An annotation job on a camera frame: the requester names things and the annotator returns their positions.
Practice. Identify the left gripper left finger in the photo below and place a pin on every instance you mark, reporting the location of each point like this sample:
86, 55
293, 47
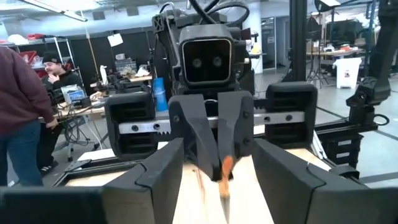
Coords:
149, 193

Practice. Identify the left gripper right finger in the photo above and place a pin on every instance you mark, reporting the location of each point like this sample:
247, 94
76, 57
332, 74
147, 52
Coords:
286, 189

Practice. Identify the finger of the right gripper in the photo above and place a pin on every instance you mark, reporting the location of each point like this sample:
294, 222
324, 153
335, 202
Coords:
189, 124
236, 124

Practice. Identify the black paintbrush orange bristles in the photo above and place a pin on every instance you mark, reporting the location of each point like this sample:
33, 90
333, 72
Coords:
227, 174

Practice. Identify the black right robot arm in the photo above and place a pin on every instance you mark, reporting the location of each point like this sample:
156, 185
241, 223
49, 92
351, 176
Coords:
370, 93

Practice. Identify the blue cylinder bottle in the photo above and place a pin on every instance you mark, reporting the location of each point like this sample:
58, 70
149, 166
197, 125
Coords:
160, 96

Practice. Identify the wooden work desk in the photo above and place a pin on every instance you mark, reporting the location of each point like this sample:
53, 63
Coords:
96, 109
329, 53

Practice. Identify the white trash bin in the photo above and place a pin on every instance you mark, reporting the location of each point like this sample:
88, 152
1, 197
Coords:
346, 74

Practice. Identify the black drawer box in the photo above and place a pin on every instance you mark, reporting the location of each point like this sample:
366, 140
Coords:
340, 149

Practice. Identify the black studio light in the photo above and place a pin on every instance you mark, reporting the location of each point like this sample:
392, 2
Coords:
326, 4

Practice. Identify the white paper tag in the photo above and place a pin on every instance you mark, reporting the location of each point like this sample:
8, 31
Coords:
115, 40

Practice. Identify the open laptop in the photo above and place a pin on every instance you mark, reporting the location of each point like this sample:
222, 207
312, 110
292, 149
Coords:
76, 95

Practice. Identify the person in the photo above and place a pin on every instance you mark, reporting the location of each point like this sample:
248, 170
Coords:
66, 81
21, 93

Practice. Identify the metal shelf rack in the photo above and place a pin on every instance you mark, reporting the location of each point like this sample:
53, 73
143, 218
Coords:
57, 43

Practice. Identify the black vertical rig post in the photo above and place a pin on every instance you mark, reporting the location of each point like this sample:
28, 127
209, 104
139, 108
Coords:
298, 40

